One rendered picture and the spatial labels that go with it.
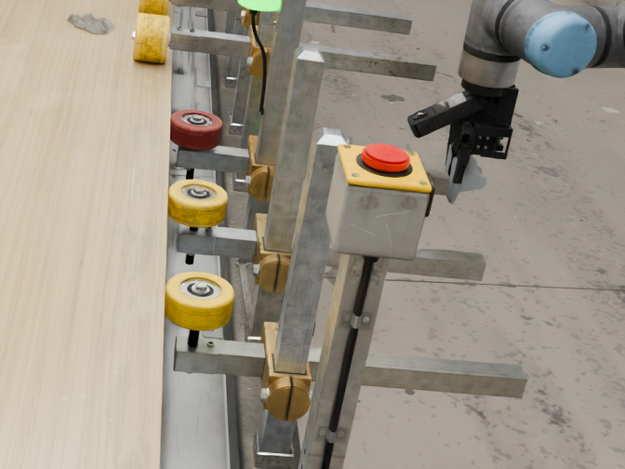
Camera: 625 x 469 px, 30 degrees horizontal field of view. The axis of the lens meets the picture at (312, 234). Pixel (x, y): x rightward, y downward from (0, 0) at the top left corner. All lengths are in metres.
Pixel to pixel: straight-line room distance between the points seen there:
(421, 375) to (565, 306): 2.02
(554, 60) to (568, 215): 2.37
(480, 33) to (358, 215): 0.87
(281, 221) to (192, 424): 0.31
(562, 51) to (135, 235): 0.64
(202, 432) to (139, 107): 0.53
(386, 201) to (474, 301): 2.39
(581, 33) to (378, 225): 0.78
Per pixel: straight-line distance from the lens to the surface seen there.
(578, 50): 1.68
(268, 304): 1.60
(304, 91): 1.47
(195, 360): 1.39
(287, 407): 1.37
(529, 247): 3.72
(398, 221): 0.95
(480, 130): 1.83
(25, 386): 1.19
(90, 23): 2.15
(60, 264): 1.39
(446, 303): 3.28
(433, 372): 1.44
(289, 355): 1.35
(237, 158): 1.82
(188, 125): 1.78
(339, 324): 1.02
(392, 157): 0.96
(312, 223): 1.26
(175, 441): 1.59
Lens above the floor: 1.60
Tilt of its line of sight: 27 degrees down
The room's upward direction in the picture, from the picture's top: 11 degrees clockwise
